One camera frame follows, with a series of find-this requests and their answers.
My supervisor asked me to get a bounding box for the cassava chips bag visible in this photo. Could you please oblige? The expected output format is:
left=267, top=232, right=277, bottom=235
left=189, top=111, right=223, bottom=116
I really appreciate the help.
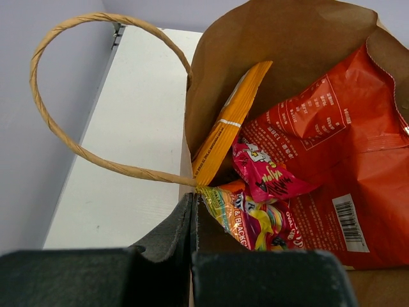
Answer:
left=241, top=46, right=408, bottom=269

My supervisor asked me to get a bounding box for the colourful fruit candy packet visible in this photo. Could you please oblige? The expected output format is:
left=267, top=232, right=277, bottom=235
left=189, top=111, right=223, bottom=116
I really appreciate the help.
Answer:
left=196, top=180, right=305, bottom=251

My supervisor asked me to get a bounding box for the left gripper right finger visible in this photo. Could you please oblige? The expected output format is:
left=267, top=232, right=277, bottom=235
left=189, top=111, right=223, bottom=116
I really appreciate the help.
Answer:
left=191, top=194, right=358, bottom=306

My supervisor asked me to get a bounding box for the brown paper bag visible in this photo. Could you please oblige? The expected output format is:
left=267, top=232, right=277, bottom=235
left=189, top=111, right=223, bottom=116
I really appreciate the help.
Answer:
left=29, top=1, right=408, bottom=306

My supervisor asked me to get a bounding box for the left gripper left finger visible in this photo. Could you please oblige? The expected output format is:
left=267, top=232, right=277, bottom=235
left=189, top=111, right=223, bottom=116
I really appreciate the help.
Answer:
left=1, top=193, right=194, bottom=306

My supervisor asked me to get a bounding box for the orange Kettle chips bag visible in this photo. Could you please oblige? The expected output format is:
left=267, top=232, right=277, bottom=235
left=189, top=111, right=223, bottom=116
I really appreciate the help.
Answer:
left=192, top=61, right=273, bottom=185

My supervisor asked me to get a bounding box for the small pink candy packet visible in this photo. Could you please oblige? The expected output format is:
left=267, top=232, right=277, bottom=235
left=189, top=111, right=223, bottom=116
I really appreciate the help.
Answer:
left=232, top=138, right=318, bottom=203

